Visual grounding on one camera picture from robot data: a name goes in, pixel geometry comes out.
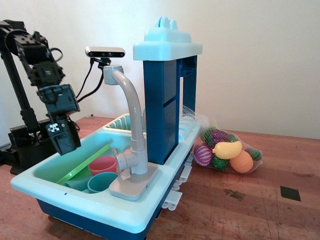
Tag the toy kitchen sink unit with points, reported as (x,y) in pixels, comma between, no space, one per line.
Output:
(170,77)

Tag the teal plastic cup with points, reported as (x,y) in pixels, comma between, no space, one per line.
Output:
(101,181)

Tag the silver depth camera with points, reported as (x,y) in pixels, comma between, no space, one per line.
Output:
(104,52)

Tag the purple toy onion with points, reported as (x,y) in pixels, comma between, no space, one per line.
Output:
(202,155)

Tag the green plastic cutting board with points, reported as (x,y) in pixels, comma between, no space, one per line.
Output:
(83,165)

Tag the orange toy fruit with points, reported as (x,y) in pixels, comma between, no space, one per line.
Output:
(242,163)

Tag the grey toy faucet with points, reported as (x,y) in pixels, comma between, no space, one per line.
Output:
(137,172)

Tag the yellow toy mango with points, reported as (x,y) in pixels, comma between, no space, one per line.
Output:
(227,150)

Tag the light green dish rack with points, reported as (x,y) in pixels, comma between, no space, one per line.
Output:
(121,124)

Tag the mesh bag of toy food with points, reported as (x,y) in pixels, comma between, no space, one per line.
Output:
(210,135)

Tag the grey faucet lever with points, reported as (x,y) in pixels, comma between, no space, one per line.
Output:
(115,152)

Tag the pink plastic cup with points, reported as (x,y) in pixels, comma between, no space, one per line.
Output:
(103,164)

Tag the black tape patch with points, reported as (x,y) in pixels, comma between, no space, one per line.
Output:
(290,193)

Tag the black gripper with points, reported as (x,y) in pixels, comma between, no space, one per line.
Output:
(60,101)

